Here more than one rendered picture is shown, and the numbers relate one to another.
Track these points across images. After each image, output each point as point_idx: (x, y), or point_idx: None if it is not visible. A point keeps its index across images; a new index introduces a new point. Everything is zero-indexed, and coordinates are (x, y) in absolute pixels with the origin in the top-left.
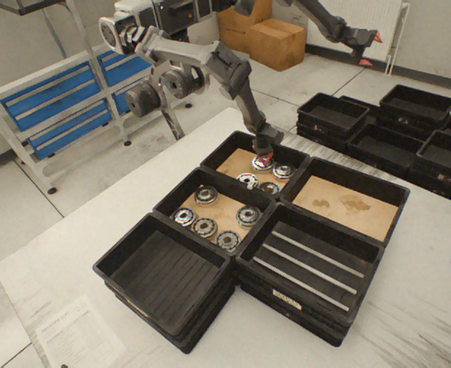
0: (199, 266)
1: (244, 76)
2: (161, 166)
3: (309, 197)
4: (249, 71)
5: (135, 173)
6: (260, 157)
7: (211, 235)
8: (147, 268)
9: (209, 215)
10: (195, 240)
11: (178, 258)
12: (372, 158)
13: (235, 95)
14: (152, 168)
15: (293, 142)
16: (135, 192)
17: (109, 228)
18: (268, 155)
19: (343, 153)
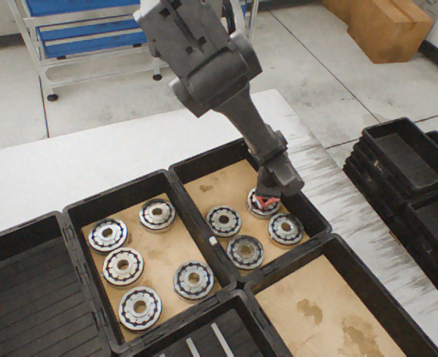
0: (84, 323)
1: (232, 80)
2: (145, 134)
3: (298, 290)
4: (252, 72)
5: (110, 129)
6: (258, 197)
7: (124, 285)
8: (18, 288)
9: (146, 246)
10: (83, 293)
11: (66, 294)
12: (430, 241)
13: (204, 109)
14: (133, 131)
15: (330, 178)
16: (94, 155)
17: (34, 191)
18: (271, 199)
19: (395, 213)
